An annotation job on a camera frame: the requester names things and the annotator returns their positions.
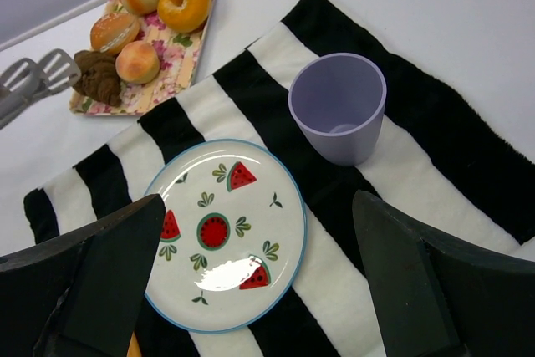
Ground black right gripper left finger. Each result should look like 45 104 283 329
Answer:
1 194 166 356

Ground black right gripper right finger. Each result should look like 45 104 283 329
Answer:
352 191 534 356

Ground brown chocolate croissant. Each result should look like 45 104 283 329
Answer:
73 50 121 107

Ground metal serving tongs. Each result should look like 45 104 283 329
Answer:
1 48 81 129

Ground lilac plastic cup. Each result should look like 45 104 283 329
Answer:
288 53 387 166

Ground small round bread roll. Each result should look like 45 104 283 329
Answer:
115 41 161 84

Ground black white striped cloth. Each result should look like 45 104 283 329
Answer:
23 0 534 356

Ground watermelon pattern plate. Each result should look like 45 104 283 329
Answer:
145 139 307 334

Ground floral rectangular tray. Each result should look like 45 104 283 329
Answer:
69 0 216 115

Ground sesame sandwich bun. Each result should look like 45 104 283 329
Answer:
89 12 140 56

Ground orange bagel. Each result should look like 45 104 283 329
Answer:
157 0 211 33

